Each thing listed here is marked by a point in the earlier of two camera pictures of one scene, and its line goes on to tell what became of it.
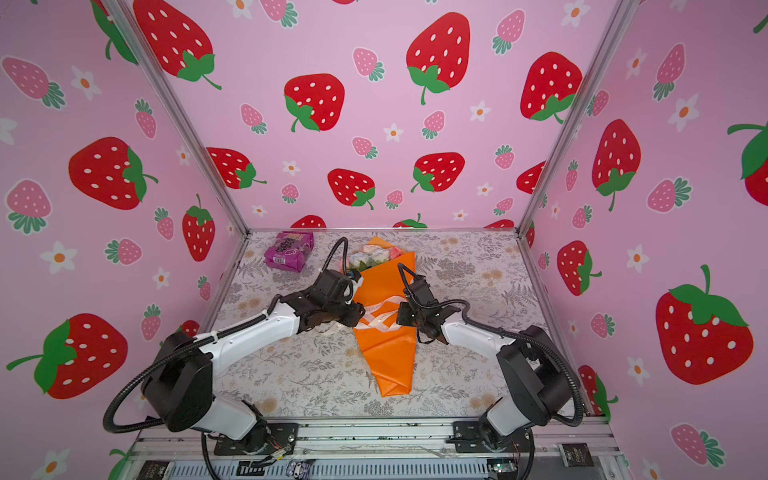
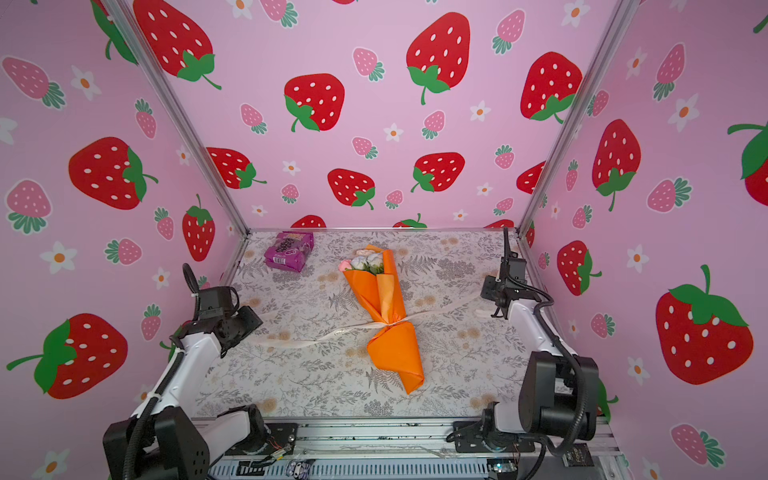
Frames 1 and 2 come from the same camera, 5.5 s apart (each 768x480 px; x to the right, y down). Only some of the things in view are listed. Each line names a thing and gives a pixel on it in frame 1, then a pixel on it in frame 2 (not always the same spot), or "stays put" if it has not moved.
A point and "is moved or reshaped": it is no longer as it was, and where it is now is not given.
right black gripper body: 405,316 → 492,287
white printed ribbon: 386,314 is moved or reshaped
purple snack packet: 290,250 stays put
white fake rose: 359,260 stays put
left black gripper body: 345,312 → 244,323
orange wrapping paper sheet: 391,355 is moved or reshaped
